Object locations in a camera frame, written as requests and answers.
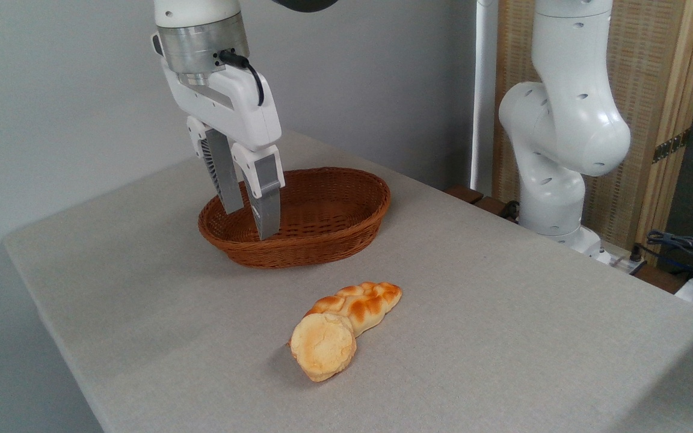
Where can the wood and rattan folding screen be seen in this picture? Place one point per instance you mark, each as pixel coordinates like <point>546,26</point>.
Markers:
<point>653,72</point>

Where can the dark wooden block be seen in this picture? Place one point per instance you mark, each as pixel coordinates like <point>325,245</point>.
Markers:
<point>494,206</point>
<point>464,193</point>

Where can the brass screen hinge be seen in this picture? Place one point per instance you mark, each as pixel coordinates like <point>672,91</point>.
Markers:
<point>670,146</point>

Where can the round pale bread bun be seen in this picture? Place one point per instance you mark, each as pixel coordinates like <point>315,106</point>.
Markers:
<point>322,347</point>

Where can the brown wicker oval basket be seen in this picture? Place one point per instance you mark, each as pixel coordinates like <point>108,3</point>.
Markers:
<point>328,240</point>

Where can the braided golden bread loaf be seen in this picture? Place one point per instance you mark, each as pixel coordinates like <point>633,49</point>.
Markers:
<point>367,304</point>

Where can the white vertical pole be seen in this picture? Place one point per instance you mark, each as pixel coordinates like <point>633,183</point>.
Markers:
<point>483,90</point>

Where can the black plug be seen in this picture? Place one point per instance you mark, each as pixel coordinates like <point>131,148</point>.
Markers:
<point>636,252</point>

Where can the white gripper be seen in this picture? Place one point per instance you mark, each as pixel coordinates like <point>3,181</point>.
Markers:
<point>244,111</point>

